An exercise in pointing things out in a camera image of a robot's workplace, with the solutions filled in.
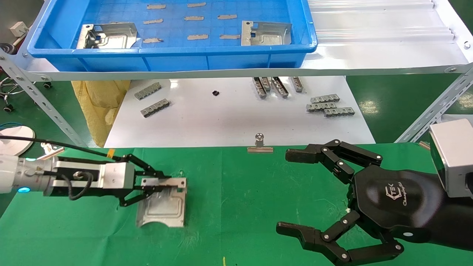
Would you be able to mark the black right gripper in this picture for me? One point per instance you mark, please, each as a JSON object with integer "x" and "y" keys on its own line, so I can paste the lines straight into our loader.
{"x": 391, "y": 199}

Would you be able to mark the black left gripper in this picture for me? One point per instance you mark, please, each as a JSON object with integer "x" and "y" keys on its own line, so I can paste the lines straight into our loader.
{"x": 94, "y": 166}

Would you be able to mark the stamped sheet metal bracket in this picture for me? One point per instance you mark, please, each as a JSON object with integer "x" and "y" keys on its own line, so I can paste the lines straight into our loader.
{"x": 162, "y": 208}
{"x": 111, "y": 37}
{"x": 266, "y": 35}

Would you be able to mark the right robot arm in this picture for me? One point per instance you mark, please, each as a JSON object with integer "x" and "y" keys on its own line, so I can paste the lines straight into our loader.
{"x": 452, "y": 221}

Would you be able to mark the yellow woven bag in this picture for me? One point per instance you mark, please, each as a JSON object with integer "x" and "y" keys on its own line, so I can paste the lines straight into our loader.
{"x": 99, "y": 107}

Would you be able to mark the green cloth mat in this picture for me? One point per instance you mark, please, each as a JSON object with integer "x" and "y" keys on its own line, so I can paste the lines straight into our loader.
{"x": 236, "y": 207}

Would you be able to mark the perforated white angle brace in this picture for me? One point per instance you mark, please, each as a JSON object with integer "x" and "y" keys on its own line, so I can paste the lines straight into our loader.
{"x": 436, "y": 107}
{"x": 40, "y": 99}

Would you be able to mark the white round stand base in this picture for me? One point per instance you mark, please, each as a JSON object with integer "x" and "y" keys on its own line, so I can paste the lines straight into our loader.
{"x": 16, "y": 146}

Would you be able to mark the brown tape strip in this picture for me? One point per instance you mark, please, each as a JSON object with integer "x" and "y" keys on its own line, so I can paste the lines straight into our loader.
{"x": 230, "y": 36}
{"x": 194, "y": 18}
{"x": 197, "y": 37}
{"x": 156, "y": 6}
{"x": 196, "y": 4}
{"x": 153, "y": 21}
{"x": 152, "y": 40}
{"x": 227, "y": 16}

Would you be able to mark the blue plastic bin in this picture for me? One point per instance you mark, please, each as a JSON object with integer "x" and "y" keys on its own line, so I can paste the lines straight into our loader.
{"x": 221, "y": 57}

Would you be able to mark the chrome chair base with castors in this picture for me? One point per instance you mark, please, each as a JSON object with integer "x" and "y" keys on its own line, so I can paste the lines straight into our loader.
{"x": 11, "y": 88}

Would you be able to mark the translucent corrugated plastic sheet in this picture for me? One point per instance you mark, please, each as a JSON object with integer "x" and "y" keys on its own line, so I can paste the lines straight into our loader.
{"x": 377, "y": 20}

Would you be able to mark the black castor wheel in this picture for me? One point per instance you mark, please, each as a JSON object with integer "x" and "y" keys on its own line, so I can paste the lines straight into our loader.
{"x": 6, "y": 48}

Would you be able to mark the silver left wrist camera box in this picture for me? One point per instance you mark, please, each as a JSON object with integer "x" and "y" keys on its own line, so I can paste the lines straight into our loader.
{"x": 118, "y": 175}

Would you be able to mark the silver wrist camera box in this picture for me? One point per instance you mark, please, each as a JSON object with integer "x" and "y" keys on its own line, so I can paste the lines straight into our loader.
{"x": 456, "y": 155}
{"x": 118, "y": 175}

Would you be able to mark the grey slotted metal rail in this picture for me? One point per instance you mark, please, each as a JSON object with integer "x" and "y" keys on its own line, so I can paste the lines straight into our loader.
{"x": 297, "y": 84}
{"x": 320, "y": 107}
{"x": 147, "y": 91}
{"x": 279, "y": 87}
{"x": 259, "y": 88}
{"x": 325, "y": 98}
{"x": 339, "y": 112}
{"x": 156, "y": 108}
{"x": 266, "y": 83}

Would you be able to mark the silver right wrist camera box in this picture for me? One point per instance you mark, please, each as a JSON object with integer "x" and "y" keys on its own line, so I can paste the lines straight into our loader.
{"x": 456, "y": 155}

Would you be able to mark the white wall socket box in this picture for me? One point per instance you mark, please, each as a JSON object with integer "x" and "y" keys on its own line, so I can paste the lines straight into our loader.
{"x": 18, "y": 29}

